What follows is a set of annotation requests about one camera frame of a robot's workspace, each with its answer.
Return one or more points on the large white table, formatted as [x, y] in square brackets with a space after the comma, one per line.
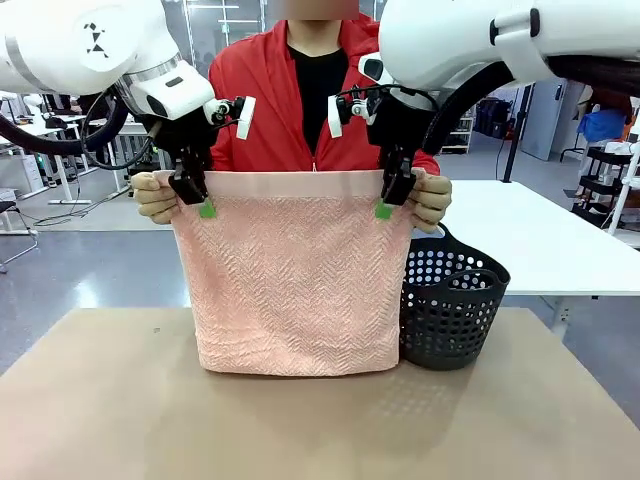
[540, 240]

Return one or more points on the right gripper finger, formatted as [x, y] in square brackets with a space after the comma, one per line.
[411, 182]
[392, 192]

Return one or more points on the black trolley cart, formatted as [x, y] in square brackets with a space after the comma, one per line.
[602, 180]

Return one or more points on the black tripod stand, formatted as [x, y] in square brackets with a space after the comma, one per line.
[515, 140]

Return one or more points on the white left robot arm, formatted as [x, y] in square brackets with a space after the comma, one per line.
[75, 45]

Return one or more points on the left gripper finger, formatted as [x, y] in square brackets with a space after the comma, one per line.
[176, 181]
[199, 192]

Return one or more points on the person in red jacket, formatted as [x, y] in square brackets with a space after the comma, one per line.
[260, 75]

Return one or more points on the person's right hand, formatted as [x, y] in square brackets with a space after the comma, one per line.
[152, 200]

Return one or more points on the pink woven towel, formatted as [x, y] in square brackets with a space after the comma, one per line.
[300, 275]

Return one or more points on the black suitcase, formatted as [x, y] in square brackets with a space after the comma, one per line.
[492, 117]

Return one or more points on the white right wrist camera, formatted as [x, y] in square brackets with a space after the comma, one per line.
[336, 117]

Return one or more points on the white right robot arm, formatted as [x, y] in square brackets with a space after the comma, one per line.
[450, 40]

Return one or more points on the person's left forearm red sleeve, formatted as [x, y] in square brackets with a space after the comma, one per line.
[427, 162]

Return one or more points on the white desk with black bag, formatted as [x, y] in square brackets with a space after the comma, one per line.
[30, 137]

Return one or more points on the person's left hand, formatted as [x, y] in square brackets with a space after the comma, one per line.
[432, 202]

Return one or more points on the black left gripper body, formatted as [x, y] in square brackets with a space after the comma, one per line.
[182, 137]

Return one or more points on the dark perforated plastic basket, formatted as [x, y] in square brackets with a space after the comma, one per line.
[450, 325]

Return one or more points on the person's right forearm red sleeve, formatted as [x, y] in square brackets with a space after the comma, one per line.
[222, 157]

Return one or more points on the wooden shoe shelf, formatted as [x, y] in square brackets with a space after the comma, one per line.
[460, 137]

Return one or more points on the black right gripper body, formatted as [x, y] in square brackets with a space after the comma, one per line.
[400, 127]

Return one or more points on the grey door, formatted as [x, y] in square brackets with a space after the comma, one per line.
[555, 120]

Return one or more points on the hanging blue garment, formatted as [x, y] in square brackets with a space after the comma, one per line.
[600, 125]

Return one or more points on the hanging maroon jacket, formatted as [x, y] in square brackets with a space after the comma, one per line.
[612, 100]

